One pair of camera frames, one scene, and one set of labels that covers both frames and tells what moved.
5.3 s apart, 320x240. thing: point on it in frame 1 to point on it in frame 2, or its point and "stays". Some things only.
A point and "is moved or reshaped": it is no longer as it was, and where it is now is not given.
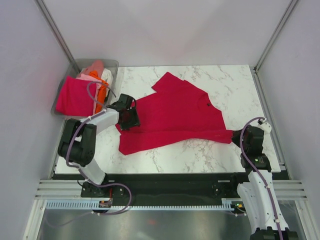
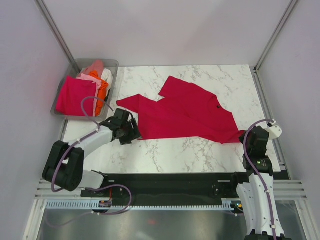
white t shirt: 107,76 stays
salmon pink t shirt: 98,65 stays
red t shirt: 175,111 is moved or reshaped
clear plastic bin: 89,86 stays
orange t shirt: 101,97 stays
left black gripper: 134,121 to 134,133
